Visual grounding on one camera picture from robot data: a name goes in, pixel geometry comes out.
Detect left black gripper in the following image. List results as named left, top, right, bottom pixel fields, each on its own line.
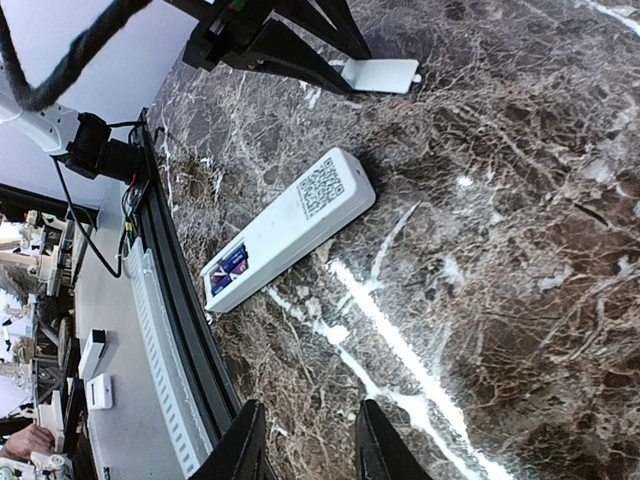
left=168, top=0, right=372, bottom=94

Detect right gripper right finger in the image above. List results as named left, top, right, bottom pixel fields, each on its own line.
left=355, top=399, right=432, bottom=480

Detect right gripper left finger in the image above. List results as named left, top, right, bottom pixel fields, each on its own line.
left=190, top=400, right=275, bottom=480

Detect white battery cover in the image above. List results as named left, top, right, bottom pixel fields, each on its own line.
left=329, top=59, right=422, bottom=94

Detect white remote control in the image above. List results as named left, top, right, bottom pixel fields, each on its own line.
left=200, top=148, right=376, bottom=313

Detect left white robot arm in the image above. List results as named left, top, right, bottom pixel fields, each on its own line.
left=1, top=1, right=372, bottom=184

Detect white slotted cable duct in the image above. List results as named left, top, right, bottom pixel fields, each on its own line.
left=124, top=239, right=213, bottom=479

